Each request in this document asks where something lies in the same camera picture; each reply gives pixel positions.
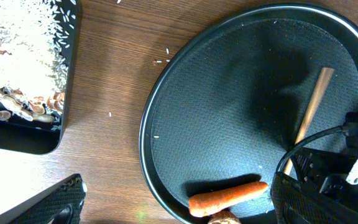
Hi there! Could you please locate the wooden chopstick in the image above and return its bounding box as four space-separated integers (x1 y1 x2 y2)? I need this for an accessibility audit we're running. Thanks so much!
283 67 336 175

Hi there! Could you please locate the orange carrot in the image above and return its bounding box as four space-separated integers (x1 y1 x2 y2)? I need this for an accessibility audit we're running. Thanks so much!
188 182 269 217

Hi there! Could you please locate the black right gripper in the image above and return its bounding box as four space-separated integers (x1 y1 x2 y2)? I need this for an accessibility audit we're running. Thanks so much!
291 147 358 213

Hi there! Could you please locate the brown mushroom piece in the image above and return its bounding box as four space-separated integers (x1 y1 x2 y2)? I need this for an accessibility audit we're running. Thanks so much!
208 210 241 224

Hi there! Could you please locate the round black serving tray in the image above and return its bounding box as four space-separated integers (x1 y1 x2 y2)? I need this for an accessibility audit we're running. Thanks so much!
139 3 358 223

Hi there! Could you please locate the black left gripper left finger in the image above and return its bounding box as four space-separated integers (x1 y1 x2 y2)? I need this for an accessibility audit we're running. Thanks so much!
0 174 87 224

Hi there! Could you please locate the pile of rice and peanut shells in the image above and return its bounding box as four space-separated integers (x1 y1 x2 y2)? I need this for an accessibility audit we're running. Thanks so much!
0 0 77 131

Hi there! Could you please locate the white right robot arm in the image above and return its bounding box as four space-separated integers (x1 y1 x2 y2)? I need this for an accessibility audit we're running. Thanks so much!
270 113 358 223

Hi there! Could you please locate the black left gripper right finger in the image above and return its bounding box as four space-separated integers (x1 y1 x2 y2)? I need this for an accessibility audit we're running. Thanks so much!
271 172 358 223

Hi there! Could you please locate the black rectangular waste bin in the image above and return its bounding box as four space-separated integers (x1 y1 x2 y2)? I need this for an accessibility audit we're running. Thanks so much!
0 0 83 156

